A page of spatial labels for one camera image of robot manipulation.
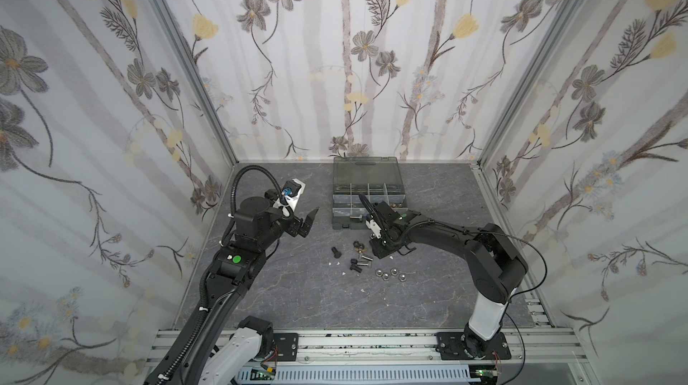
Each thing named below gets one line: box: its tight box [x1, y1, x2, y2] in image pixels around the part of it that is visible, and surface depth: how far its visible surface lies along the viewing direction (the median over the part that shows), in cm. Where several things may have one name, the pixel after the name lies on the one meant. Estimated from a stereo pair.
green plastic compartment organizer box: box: [332, 156, 408, 231], surface depth 124 cm
